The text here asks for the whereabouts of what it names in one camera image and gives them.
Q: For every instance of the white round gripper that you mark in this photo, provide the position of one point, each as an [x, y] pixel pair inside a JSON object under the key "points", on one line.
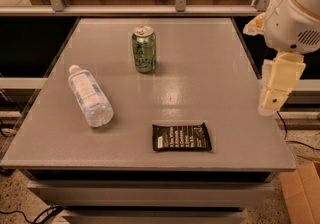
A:
{"points": [[290, 27]]}

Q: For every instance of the clear blue plastic bottle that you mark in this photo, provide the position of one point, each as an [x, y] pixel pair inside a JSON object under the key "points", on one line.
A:
{"points": [[93, 103]]}

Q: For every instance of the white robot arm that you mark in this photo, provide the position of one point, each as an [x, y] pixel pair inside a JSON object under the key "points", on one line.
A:
{"points": [[292, 28]]}

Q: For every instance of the green soda can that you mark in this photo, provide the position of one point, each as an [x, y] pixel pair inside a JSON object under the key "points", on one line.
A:
{"points": [[144, 49]]}

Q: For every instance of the black snack bar wrapper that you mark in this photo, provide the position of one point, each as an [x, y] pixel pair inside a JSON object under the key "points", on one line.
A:
{"points": [[181, 138]]}

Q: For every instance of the cardboard box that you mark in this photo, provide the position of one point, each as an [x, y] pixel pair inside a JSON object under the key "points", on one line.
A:
{"points": [[301, 191]]}

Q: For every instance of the grey drawer cabinet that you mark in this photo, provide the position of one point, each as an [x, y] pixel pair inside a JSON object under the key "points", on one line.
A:
{"points": [[111, 174]]}

